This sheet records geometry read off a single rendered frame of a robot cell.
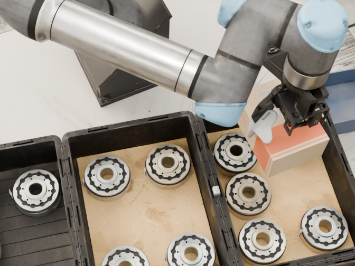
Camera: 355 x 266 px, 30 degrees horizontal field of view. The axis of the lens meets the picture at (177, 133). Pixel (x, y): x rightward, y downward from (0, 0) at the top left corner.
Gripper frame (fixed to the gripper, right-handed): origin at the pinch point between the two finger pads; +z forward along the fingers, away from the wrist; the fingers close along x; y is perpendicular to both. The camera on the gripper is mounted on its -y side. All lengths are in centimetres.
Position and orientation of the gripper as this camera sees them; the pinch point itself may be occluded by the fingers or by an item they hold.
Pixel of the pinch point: (279, 121)
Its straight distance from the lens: 130.3
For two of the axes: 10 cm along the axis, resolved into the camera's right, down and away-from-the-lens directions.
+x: 9.2, -3.4, 2.1
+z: -0.3, 4.7, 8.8
